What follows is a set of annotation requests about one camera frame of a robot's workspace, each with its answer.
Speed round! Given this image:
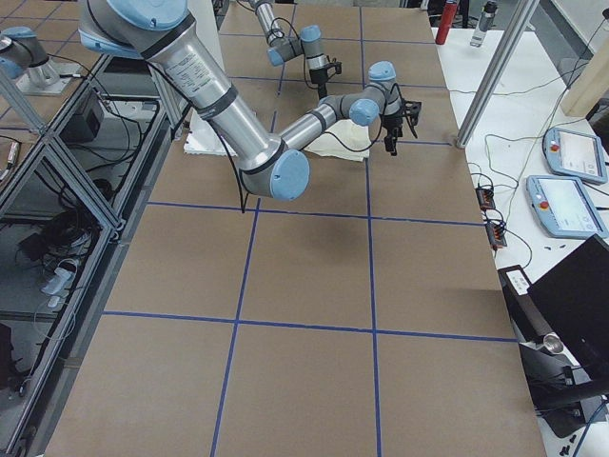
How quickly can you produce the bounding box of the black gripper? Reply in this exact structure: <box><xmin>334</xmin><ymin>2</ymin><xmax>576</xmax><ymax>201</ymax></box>
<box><xmin>383</xmin><ymin>113</ymin><xmax>403</xmax><ymax>156</ymax></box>
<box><xmin>308</xmin><ymin>68</ymin><xmax>329</xmax><ymax>100</ymax></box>

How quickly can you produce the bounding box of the cream long-sleeve cat shirt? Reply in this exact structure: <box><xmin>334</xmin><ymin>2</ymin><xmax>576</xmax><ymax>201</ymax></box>
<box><xmin>304</xmin><ymin>120</ymin><xmax>371</xmax><ymax>162</ymax></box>

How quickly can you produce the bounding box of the second grey robot base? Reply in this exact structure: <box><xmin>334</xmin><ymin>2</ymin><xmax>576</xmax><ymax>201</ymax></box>
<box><xmin>1</xmin><ymin>26</ymin><xmax>81</xmax><ymax>95</ymax></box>

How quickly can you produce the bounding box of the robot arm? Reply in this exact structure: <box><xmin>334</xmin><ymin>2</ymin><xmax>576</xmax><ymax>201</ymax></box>
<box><xmin>248</xmin><ymin>0</ymin><xmax>342</xmax><ymax>99</ymax></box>
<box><xmin>79</xmin><ymin>1</ymin><xmax>407</xmax><ymax>201</ymax></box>

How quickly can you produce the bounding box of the orange connector board far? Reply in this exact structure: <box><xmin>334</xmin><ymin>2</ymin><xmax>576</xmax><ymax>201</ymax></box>
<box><xmin>475</xmin><ymin>185</ymin><xmax>496</xmax><ymax>211</ymax></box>

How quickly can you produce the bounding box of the orange connector board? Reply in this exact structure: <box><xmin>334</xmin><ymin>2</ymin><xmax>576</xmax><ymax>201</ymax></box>
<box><xmin>484</xmin><ymin>220</ymin><xmax>507</xmax><ymax>251</ymax></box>
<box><xmin>475</xmin><ymin>185</ymin><xmax>496</xmax><ymax>211</ymax></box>

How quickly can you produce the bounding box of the orange connector board near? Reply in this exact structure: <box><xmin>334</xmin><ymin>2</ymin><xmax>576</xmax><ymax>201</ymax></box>
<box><xmin>484</xmin><ymin>220</ymin><xmax>507</xmax><ymax>251</ymax></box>

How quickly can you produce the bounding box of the red bottle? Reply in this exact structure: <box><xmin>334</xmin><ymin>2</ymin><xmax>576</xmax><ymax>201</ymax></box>
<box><xmin>435</xmin><ymin>0</ymin><xmax>459</xmax><ymax>46</ymax></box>

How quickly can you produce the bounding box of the clear water bottle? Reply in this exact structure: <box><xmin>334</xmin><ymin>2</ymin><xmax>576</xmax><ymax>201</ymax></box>
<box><xmin>470</xmin><ymin>0</ymin><xmax>498</xmax><ymax>48</ymax></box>

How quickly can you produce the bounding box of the near teach pendant tablet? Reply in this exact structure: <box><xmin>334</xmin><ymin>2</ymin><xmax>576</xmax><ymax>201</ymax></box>
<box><xmin>526</xmin><ymin>175</ymin><xmax>608</xmax><ymax>240</ymax></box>

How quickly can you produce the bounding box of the teach pendant tablet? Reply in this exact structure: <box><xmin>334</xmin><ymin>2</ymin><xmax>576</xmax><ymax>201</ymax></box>
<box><xmin>526</xmin><ymin>175</ymin><xmax>608</xmax><ymax>240</ymax></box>
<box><xmin>542</xmin><ymin>128</ymin><xmax>608</xmax><ymax>185</ymax></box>

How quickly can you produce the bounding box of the far teach pendant tablet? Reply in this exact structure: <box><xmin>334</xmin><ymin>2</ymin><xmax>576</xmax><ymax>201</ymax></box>
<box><xmin>542</xmin><ymin>128</ymin><xmax>608</xmax><ymax>185</ymax></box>

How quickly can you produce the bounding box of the black monitor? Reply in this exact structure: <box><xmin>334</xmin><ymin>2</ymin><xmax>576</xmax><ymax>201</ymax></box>
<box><xmin>498</xmin><ymin>235</ymin><xmax>608</xmax><ymax>438</ymax></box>

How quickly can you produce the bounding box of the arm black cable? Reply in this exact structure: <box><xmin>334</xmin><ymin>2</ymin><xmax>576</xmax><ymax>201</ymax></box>
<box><xmin>223</xmin><ymin>83</ymin><xmax>420</xmax><ymax>213</ymax></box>

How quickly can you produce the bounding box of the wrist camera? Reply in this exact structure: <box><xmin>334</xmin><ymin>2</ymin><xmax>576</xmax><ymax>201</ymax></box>
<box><xmin>329</xmin><ymin>58</ymin><xmax>343</xmax><ymax>77</ymax></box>
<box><xmin>402</xmin><ymin>99</ymin><xmax>422</xmax><ymax>127</ymax></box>

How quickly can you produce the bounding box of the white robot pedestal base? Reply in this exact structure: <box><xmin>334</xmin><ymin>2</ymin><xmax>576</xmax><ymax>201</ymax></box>
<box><xmin>184</xmin><ymin>109</ymin><xmax>226</xmax><ymax>156</ymax></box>

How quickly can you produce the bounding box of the aluminium frame post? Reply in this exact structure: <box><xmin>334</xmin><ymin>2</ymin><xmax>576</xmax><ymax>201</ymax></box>
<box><xmin>455</xmin><ymin>0</ymin><xmax>540</xmax><ymax>149</ymax></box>

